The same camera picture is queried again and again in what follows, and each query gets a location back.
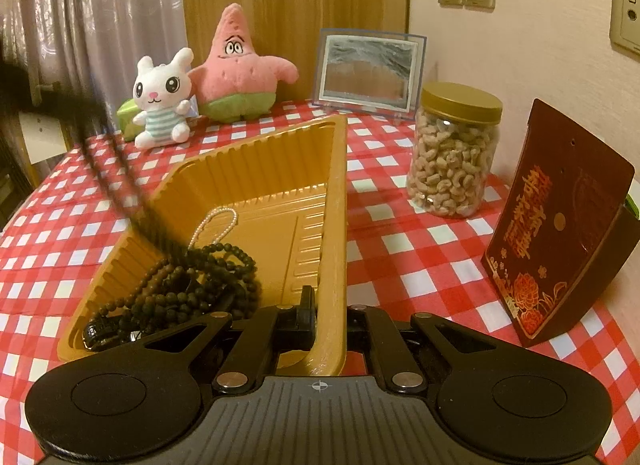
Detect dark red gift box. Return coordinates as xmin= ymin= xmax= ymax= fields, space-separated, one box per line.
xmin=482 ymin=98 xmax=640 ymax=348

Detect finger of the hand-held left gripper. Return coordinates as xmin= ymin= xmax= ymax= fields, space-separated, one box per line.
xmin=0 ymin=40 xmax=107 ymax=118

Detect pink starfish plush toy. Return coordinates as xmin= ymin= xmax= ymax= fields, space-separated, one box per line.
xmin=189 ymin=4 xmax=300 ymax=124

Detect small-bead brown necklace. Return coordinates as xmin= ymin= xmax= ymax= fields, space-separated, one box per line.
xmin=75 ymin=95 xmax=195 ymax=271

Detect white bunny plush toy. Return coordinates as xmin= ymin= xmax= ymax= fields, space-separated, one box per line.
xmin=131 ymin=47 xmax=196 ymax=150

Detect grey patterned curtain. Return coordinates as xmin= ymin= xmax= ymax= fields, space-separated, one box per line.
xmin=0 ymin=0 xmax=190 ymax=146

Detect black wristwatch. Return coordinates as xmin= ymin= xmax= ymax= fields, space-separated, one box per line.
xmin=82 ymin=312 xmax=151 ymax=352

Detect cashew jar with gold lid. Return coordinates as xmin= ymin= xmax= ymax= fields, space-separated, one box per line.
xmin=406 ymin=82 xmax=503 ymax=218

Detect large beige wall socket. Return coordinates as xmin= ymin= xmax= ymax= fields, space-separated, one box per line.
xmin=611 ymin=0 xmax=640 ymax=53

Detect dark round bead bracelet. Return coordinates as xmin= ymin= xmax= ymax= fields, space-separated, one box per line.
xmin=187 ymin=242 xmax=262 ymax=320

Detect white wooden chair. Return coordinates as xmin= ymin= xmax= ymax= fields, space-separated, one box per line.
xmin=19 ymin=110 xmax=72 ymax=182

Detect gold plastic tray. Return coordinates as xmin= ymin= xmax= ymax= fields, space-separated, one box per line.
xmin=56 ymin=115 xmax=349 ymax=378

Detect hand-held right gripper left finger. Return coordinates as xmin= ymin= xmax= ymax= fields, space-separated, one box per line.
xmin=87 ymin=285 xmax=319 ymax=394

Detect dark wooden bead necklace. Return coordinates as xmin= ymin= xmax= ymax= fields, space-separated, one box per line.
xmin=90 ymin=264 xmax=221 ymax=341

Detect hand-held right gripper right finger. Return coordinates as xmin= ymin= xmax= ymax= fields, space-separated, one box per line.
xmin=348 ymin=303 xmax=551 ymax=393

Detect clear picture frame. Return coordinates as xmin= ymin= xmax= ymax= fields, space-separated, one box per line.
xmin=312 ymin=28 xmax=429 ymax=123

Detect green tissue box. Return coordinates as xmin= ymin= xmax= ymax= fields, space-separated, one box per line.
xmin=116 ymin=97 xmax=201 ymax=142

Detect white pearl necklace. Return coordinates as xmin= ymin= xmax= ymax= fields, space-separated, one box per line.
xmin=191 ymin=207 xmax=239 ymax=252

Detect red checkered tablecloth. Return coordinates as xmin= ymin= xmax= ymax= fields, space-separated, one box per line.
xmin=0 ymin=100 xmax=640 ymax=465

